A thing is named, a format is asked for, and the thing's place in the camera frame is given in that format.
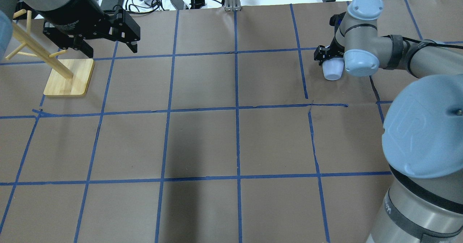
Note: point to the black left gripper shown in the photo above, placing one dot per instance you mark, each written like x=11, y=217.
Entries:
x=69, y=8

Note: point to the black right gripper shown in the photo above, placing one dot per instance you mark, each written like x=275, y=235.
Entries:
x=320, y=54

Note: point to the light blue paper cup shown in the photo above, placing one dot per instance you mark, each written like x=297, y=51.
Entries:
x=333, y=67

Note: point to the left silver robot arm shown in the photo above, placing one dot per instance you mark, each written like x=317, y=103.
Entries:
x=7, y=10

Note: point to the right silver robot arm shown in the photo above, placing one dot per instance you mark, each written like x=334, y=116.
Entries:
x=422, y=139

